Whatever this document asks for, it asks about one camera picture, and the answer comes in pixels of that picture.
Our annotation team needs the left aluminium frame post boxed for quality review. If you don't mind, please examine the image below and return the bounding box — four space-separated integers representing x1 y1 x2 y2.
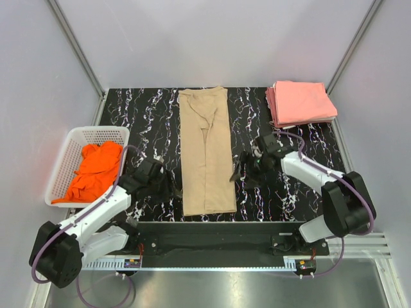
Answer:
46 0 109 100

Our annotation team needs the white plastic laundry basket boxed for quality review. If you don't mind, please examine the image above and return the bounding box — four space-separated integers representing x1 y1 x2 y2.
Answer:
44 126 130 209

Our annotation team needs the orange t shirt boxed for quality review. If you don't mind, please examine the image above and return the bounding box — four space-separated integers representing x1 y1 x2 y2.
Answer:
52 141 123 204

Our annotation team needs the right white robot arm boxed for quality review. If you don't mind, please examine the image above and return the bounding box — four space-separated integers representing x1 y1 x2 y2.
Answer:
230 133 376 255

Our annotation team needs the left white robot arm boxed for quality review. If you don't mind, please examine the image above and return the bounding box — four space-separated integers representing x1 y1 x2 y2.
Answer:
29 158 182 288

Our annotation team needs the right aluminium frame post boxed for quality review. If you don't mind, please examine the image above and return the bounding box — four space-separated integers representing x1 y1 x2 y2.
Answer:
326 0 385 94

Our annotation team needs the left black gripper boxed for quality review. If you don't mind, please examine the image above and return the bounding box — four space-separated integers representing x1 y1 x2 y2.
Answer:
148 169 182 204

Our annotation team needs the aluminium frame post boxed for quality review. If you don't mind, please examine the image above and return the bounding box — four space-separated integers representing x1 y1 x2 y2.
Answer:
326 0 385 94
46 0 109 100

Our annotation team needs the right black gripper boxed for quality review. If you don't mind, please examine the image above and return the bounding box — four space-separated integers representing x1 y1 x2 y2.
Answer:
229 150 270 189

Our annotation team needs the beige t shirt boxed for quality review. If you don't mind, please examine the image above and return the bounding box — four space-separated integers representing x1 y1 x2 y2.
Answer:
178 87 236 216

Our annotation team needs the white slotted cable duct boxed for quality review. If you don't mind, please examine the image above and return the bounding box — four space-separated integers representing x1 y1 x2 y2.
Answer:
83 257 297 273

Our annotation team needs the folded pink t shirt stack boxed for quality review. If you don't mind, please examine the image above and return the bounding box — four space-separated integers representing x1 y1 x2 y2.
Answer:
265 81 338 128

